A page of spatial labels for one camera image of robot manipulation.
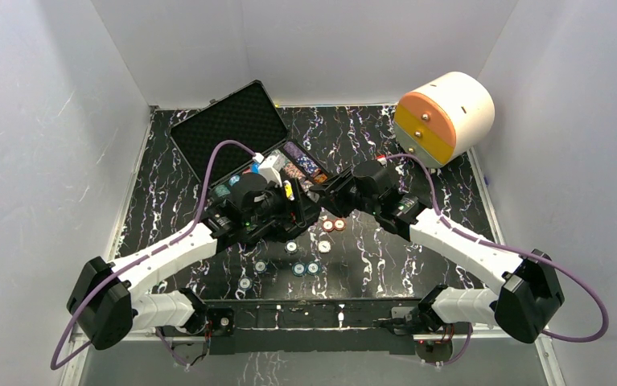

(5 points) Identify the light blue chip stack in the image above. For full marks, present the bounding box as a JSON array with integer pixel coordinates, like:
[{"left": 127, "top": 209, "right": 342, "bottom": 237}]
[{"left": 228, "top": 175, "right": 241, "bottom": 186}]

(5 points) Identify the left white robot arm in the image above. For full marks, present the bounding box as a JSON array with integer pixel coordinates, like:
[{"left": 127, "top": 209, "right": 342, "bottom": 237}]
[{"left": 68, "top": 173, "right": 321, "bottom": 350}]

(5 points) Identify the purple and blue chip stack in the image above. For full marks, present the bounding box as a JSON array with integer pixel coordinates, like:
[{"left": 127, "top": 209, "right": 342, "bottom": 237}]
[{"left": 283, "top": 141, "right": 329, "bottom": 183}]

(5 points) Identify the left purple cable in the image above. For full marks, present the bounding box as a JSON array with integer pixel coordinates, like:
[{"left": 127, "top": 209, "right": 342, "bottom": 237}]
[{"left": 50, "top": 140, "right": 258, "bottom": 372}]

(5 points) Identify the purple cable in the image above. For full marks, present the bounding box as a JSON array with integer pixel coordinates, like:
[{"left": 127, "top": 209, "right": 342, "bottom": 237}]
[
  {"left": 385, "top": 153, "right": 611, "bottom": 366},
  {"left": 50, "top": 140, "right": 258, "bottom": 372}
]

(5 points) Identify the black poker set case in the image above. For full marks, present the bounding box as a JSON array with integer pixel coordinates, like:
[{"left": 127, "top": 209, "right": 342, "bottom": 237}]
[{"left": 169, "top": 80, "right": 335, "bottom": 247}]

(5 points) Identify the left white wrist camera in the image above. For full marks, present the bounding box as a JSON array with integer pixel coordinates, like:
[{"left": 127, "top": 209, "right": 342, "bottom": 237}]
[{"left": 252, "top": 153, "right": 282, "bottom": 186}]

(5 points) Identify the pale green chip stack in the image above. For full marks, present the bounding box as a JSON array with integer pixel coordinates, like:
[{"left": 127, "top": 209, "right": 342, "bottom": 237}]
[{"left": 213, "top": 184, "right": 231, "bottom": 200}]

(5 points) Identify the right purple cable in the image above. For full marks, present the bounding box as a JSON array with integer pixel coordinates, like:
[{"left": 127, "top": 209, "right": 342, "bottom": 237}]
[{"left": 385, "top": 153, "right": 611, "bottom": 366}]

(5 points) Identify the teal fifty chip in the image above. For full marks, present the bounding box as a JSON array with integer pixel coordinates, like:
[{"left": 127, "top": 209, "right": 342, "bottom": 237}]
[
  {"left": 306, "top": 261, "right": 322, "bottom": 276},
  {"left": 291, "top": 262, "right": 306, "bottom": 277}
]

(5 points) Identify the orange blue chip stack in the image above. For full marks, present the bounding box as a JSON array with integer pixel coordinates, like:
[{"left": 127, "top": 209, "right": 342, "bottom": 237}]
[{"left": 282, "top": 162, "right": 313, "bottom": 193}]

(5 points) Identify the white cylindrical drawer unit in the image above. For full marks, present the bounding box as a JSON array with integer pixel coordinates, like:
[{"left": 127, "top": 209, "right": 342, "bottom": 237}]
[{"left": 393, "top": 72, "right": 495, "bottom": 169}]

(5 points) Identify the teal fifty chip left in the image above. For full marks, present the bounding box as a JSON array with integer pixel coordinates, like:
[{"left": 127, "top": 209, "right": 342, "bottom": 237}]
[{"left": 291, "top": 262, "right": 306, "bottom": 277}]

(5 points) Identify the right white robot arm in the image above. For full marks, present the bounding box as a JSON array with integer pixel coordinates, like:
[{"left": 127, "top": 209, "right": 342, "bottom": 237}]
[{"left": 310, "top": 161, "right": 564, "bottom": 343}]

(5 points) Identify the teal fifty chip right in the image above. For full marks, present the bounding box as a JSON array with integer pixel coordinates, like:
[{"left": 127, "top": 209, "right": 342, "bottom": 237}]
[{"left": 306, "top": 261, "right": 322, "bottom": 276}]

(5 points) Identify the yellow big blind button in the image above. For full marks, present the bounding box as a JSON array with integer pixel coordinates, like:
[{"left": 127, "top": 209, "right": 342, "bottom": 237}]
[{"left": 282, "top": 180, "right": 294, "bottom": 201}]

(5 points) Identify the red five chip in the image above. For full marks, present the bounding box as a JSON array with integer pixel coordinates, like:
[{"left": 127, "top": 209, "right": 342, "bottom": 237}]
[
  {"left": 322, "top": 220, "right": 335, "bottom": 232},
  {"left": 333, "top": 219, "right": 346, "bottom": 231}
]

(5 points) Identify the white one chip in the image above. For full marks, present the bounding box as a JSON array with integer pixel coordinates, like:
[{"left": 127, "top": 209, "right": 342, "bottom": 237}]
[{"left": 318, "top": 240, "right": 331, "bottom": 254}]

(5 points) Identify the blue fifty chip lowest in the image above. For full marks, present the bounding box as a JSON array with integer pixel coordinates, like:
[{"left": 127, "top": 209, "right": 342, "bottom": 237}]
[{"left": 238, "top": 277, "right": 253, "bottom": 291}]

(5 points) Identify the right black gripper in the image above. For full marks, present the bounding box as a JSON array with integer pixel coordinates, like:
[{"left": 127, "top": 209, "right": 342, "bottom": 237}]
[{"left": 310, "top": 165, "right": 380, "bottom": 219}]

